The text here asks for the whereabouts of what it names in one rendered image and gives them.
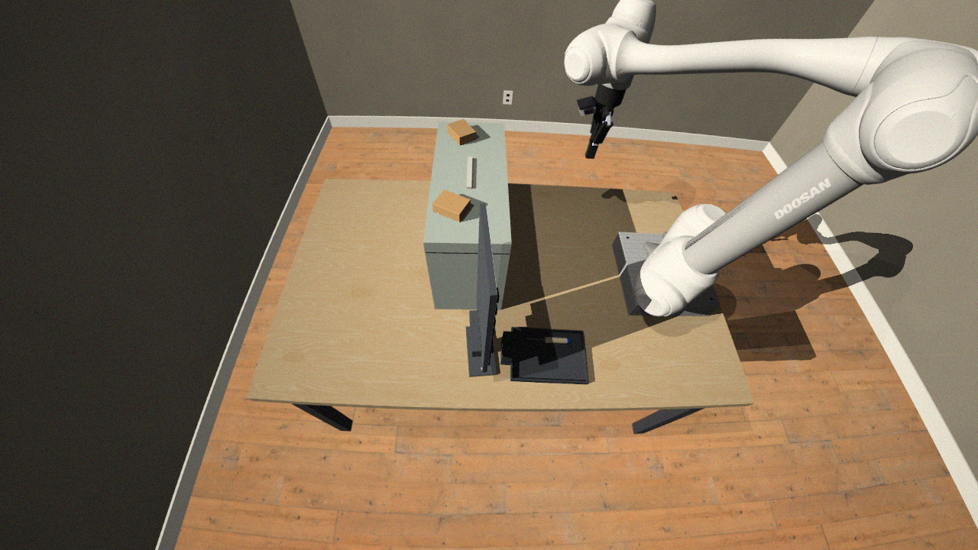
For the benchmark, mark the brown rectangular box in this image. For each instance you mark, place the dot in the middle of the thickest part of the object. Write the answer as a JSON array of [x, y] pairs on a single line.
[[461, 132]]

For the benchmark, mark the tan rectangular block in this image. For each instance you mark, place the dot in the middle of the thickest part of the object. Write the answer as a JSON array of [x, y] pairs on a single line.
[[451, 205]]

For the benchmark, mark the beige screwdriver with blue band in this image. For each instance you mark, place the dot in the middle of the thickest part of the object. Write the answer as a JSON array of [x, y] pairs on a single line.
[[554, 340]]

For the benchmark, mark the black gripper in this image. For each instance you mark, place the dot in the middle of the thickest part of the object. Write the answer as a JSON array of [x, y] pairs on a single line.
[[609, 99]]

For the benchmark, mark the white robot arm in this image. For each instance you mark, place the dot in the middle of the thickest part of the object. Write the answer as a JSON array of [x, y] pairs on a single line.
[[920, 112]]

